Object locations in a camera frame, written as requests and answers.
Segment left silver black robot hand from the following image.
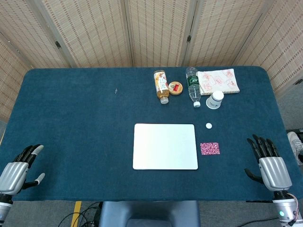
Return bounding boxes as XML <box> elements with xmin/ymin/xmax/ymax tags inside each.
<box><xmin>0</xmin><ymin>144</ymin><xmax>45</xmax><ymax>197</ymax></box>

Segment round orange lidded tin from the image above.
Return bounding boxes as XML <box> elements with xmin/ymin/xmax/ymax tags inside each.
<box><xmin>168</xmin><ymin>81</ymin><xmax>184</xmax><ymax>96</ymax></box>

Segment bamboo folding screen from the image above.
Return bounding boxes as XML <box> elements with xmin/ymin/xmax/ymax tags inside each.
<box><xmin>0</xmin><ymin>0</ymin><xmax>303</xmax><ymax>123</ymax></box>

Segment yellow floor tape strip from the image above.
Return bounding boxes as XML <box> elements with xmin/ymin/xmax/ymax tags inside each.
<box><xmin>71</xmin><ymin>201</ymin><xmax>82</xmax><ymax>227</ymax></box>

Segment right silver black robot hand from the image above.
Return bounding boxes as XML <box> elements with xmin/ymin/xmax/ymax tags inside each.
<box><xmin>244</xmin><ymin>134</ymin><xmax>293</xmax><ymax>192</ymax></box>

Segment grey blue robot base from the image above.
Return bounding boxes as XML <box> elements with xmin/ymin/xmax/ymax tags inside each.
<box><xmin>98</xmin><ymin>201</ymin><xmax>201</xmax><ymax>227</ymax></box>

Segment right arm wiring cable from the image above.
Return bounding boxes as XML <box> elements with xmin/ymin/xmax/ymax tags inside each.
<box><xmin>287</xmin><ymin>192</ymin><xmax>300</xmax><ymax>225</ymax></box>

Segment amber tea plastic bottle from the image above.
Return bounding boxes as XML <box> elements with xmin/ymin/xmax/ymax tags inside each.
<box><xmin>153</xmin><ymin>70</ymin><xmax>170</xmax><ymax>105</ymax></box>

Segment white rectangular board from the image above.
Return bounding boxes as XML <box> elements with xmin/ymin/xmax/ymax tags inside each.
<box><xmin>132</xmin><ymin>123</ymin><xmax>199</xmax><ymax>170</ymax></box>

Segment white paper cup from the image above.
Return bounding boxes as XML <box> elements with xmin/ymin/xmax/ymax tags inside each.
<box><xmin>205</xmin><ymin>90</ymin><xmax>224</xmax><ymax>110</ymax></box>

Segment white sneaker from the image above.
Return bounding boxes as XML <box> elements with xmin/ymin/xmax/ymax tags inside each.
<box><xmin>287</xmin><ymin>131</ymin><xmax>303</xmax><ymax>166</ymax></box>

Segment clear green label water bottle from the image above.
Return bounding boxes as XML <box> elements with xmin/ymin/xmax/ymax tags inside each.
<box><xmin>185</xmin><ymin>67</ymin><xmax>202</xmax><ymax>108</ymax></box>

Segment black floor cables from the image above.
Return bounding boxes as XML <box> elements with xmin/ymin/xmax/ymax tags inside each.
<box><xmin>58</xmin><ymin>201</ymin><xmax>104</xmax><ymax>227</ymax></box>

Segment spiral notebook with red drawings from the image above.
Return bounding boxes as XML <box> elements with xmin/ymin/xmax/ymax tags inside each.
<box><xmin>196</xmin><ymin>68</ymin><xmax>241</xmax><ymax>96</ymax></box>

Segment blue felt table cloth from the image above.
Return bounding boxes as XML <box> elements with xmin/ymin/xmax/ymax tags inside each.
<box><xmin>0</xmin><ymin>66</ymin><xmax>303</xmax><ymax>203</ymax></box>

